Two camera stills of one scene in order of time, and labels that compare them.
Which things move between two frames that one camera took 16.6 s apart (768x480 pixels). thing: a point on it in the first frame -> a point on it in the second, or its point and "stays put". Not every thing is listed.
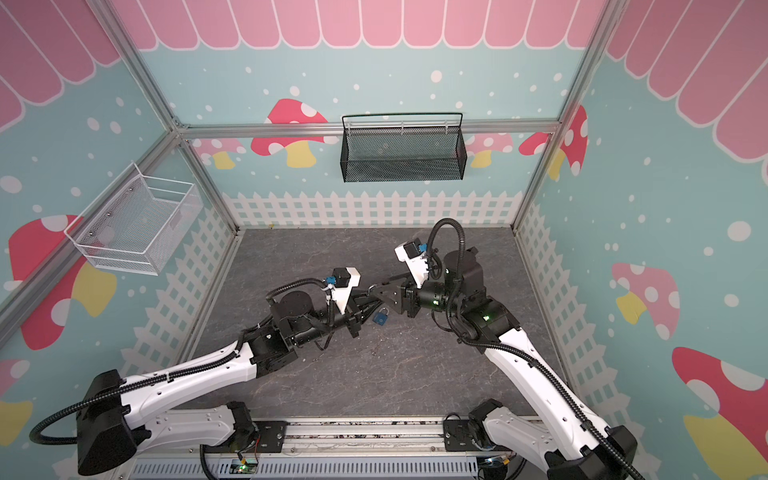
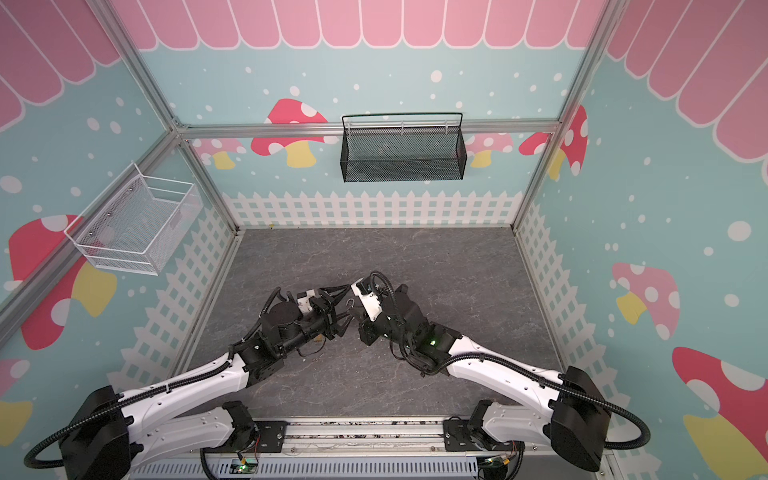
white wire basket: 134,223 stays put
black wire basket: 402,154 stays put
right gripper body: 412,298 -> 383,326
